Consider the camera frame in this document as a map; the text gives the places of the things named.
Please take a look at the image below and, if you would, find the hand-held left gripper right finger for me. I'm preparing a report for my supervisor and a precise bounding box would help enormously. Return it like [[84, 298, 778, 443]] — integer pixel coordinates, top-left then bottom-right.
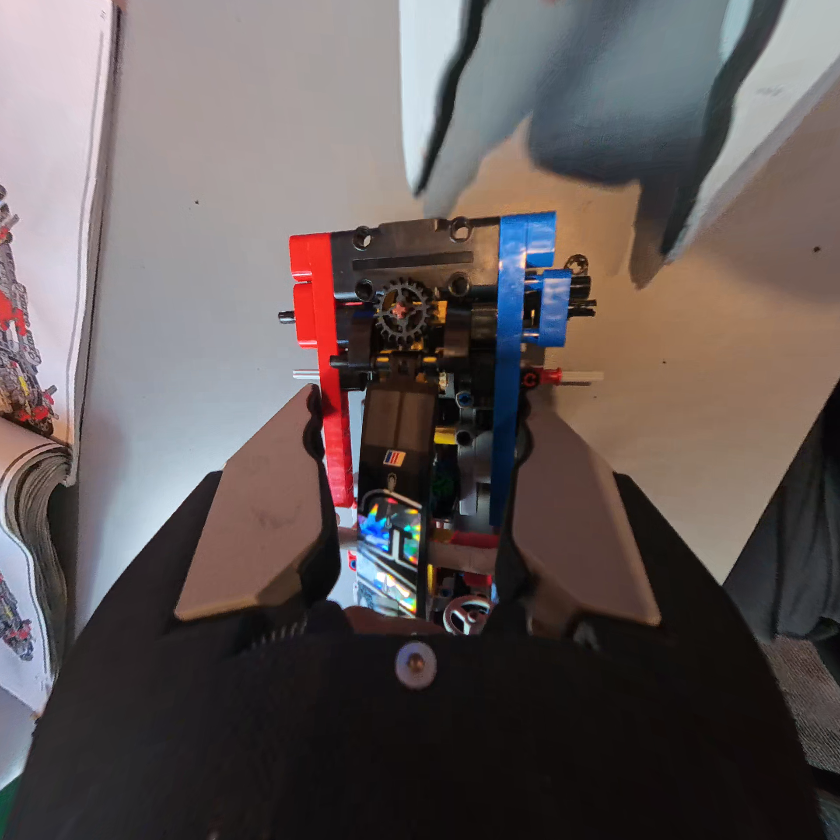
[[495, 400, 662, 627]]

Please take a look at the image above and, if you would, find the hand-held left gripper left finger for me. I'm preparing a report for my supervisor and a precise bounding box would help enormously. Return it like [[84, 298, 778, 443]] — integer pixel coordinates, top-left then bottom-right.
[[174, 384, 342, 621]]

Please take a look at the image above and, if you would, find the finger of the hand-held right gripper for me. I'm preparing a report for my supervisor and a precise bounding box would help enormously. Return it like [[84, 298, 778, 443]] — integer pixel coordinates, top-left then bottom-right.
[[659, 0, 840, 260], [399, 0, 490, 198]]

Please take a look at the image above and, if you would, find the toy brick car chassis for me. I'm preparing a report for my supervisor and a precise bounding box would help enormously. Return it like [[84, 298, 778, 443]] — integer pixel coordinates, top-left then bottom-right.
[[276, 211, 605, 636]]

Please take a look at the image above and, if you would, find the toy building instruction booklet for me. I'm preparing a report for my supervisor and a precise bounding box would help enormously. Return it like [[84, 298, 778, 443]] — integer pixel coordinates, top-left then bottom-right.
[[0, 0, 123, 716]]

